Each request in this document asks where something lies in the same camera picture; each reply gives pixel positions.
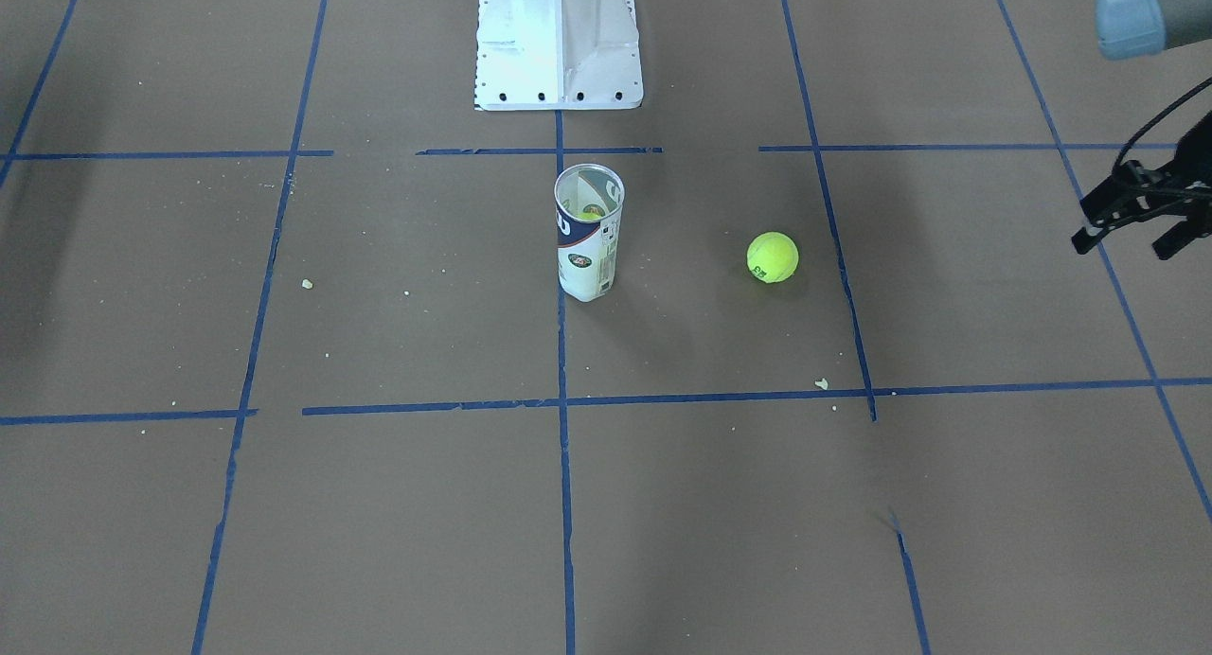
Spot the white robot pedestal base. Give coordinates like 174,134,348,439
473,0,645,112

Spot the yellow-green tennis ball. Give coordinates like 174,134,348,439
747,232,800,284

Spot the white tennis ball can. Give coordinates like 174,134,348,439
554,163,625,302

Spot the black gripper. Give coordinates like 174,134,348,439
1071,112,1211,261

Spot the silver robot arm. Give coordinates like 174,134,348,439
1071,0,1211,261

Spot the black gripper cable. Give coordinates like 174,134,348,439
1111,76,1212,197

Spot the tennis ball inside can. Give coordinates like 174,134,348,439
577,205,606,222

